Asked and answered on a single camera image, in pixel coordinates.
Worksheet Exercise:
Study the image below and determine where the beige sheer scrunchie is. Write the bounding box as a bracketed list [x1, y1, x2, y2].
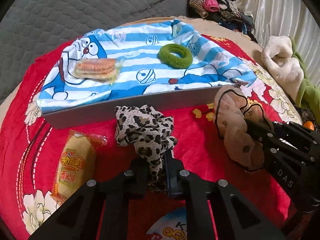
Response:
[214, 85, 274, 171]

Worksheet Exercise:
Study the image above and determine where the yellow rice cracker pack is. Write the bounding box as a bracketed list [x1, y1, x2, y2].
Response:
[51, 130, 107, 205]

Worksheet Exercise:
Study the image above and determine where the leopard print scrunchie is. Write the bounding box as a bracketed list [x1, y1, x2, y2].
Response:
[115, 107, 177, 191]

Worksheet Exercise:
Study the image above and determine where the green fuzzy hair ring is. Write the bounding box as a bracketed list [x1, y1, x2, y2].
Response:
[158, 43, 194, 70]

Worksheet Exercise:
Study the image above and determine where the orange biscuit pack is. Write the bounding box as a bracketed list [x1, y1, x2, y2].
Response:
[72, 58, 122, 83]

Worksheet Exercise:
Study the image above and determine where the red blue egg toy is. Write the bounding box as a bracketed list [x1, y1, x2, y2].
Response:
[146, 207, 187, 240]

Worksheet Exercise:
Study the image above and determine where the orange fruit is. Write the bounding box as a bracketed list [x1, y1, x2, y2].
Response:
[303, 121, 315, 131]

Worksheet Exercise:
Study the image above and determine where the white green fleece blanket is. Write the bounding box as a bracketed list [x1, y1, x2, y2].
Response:
[261, 36, 319, 112]

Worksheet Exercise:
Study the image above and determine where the red floral blanket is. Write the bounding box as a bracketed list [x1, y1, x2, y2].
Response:
[1, 41, 295, 239]

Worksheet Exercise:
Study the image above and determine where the blue striped cartoon cloth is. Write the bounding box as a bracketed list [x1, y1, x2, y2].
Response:
[36, 19, 257, 114]

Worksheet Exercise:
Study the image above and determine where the white satin curtain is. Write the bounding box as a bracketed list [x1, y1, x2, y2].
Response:
[240, 0, 320, 86]

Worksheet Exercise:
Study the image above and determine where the pile of clothes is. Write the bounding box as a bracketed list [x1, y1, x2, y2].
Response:
[187, 0, 257, 43]

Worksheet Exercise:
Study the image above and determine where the grey quilted headboard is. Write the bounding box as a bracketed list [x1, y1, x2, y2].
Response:
[1, 0, 187, 100]

